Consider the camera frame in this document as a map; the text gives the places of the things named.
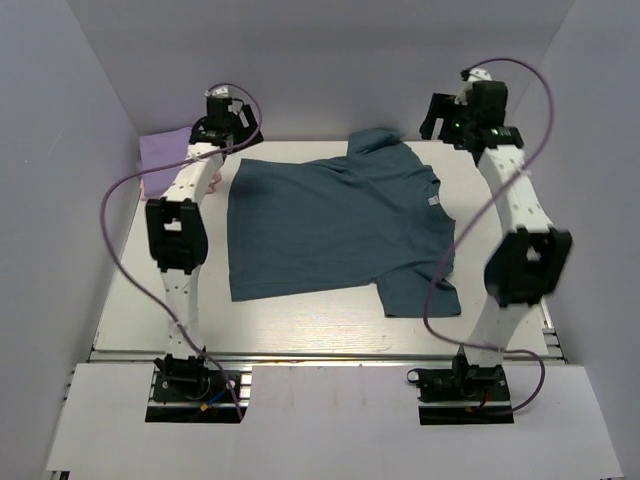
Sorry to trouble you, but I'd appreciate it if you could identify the teal blue t shirt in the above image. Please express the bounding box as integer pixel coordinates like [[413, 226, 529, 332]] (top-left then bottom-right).
[[227, 129, 461, 318]]

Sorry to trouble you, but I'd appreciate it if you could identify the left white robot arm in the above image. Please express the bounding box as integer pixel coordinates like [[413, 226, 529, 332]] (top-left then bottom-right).
[[145, 85, 264, 358]]

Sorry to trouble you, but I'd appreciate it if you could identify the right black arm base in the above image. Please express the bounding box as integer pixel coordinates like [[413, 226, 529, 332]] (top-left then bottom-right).
[[406, 353, 514, 426]]

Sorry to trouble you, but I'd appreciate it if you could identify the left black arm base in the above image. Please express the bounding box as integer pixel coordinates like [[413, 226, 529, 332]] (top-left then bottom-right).
[[145, 354, 250, 424]]

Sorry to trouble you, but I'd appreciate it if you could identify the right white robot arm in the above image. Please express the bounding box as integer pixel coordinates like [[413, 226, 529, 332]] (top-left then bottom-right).
[[419, 77, 573, 399]]

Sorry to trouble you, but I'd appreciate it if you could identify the pink folded t shirt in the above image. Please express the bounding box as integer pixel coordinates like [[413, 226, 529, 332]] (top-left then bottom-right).
[[139, 172, 222, 201]]

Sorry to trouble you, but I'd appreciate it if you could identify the lavender folded t shirt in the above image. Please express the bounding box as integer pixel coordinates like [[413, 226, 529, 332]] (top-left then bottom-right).
[[138, 127, 191, 199]]

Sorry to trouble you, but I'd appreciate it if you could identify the aluminium front rail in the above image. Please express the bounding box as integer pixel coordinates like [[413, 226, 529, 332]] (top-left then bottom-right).
[[87, 349, 566, 365]]

